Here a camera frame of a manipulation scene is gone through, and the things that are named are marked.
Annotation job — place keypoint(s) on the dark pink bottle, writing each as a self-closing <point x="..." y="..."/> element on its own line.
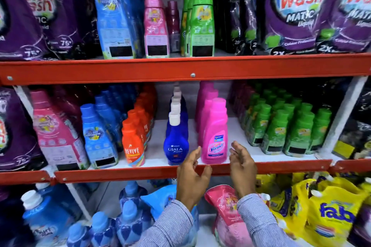
<point x="72" y="105"/>

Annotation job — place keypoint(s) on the person's left forearm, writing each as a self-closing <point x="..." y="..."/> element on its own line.
<point x="168" y="226"/>

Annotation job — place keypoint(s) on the red metal shelf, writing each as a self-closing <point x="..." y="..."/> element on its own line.
<point x="23" y="178"/>
<point x="350" y="165"/>
<point x="116" y="173"/>
<point x="116" y="70"/>

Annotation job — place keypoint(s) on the person's right hand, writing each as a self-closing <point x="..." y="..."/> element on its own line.
<point x="246" y="174"/>

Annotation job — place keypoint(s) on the yellow detergent pouch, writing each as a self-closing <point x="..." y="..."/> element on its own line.
<point x="333" y="218"/>
<point x="272" y="183"/>
<point x="347" y="183"/>
<point x="289" y="203"/>

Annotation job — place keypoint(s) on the person's left hand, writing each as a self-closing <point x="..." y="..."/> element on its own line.
<point x="191" y="186"/>

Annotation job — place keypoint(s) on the person's right forearm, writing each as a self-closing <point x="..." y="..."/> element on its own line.
<point x="261" y="220"/>

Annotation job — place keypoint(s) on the green bottle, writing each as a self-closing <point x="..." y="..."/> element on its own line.
<point x="182" y="29"/>
<point x="187" y="9"/>
<point x="203" y="24"/>

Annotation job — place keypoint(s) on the row of orange bottles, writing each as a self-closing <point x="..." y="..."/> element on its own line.
<point x="145" y="105"/>

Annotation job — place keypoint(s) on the large pink bottle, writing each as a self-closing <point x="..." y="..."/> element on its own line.
<point x="55" y="139"/>

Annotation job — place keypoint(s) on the row of light blue bottles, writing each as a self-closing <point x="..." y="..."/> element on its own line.
<point x="97" y="139"/>

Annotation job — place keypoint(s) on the group of small green bottles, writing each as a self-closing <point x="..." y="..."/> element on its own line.
<point x="289" y="128"/>

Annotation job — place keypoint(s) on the light blue capped bottle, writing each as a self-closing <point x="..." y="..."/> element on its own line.
<point x="132" y="223"/>
<point x="78" y="236"/>
<point x="132" y="191"/>
<point x="103" y="232"/>

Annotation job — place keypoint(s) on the magenta bottle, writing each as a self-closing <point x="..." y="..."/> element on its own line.
<point x="203" y="86"/>
<point x="206" y="105"/>
<point x="216" y="139"/>

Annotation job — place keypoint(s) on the black pouch yellow label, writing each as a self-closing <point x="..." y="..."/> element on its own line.
<point x="353" y="134"/>

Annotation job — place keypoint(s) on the dark purple pouch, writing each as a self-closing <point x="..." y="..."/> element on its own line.
<point x="362" y="229"/>

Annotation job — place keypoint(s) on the large blue bottle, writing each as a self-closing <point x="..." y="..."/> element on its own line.
<point x="127" y="18"/>
<point x="111" y="18"/>

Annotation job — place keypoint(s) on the light blue refill pouch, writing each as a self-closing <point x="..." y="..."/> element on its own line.
<point x="162" y="197"/>

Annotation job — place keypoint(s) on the pink refill pouch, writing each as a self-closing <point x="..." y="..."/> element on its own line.
<point x="226" y="212"/>

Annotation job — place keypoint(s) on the dark blue bottle white cap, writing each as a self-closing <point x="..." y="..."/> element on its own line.
<point x="175" y="145"/>

